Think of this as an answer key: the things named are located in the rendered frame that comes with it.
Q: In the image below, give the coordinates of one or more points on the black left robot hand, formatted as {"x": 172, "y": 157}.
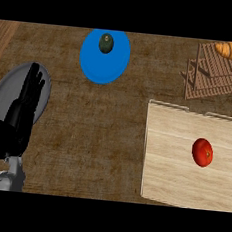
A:
{"x": 19, "y": 118}

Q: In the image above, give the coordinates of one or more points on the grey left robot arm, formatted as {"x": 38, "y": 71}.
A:
{"x": 6, "y": 178}

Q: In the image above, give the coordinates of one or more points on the pale wooden tray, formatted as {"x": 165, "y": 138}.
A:
{"x": 190, "y": 168}

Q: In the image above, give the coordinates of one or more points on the golden croissant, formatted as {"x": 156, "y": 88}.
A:
{"x": 231, "y": 49}

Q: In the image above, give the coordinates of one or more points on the grey round plate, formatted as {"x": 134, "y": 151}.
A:
{"x": 10, "y": 87}

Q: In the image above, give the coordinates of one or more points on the blue round plate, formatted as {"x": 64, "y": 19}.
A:
{"x": 103, "y": 65}

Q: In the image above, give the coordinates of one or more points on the dark green avocado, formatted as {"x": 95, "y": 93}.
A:
{"x": 106, "y": 43}

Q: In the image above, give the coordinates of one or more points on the red tomato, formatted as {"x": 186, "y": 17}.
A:
{"x": 202, "y": 152}

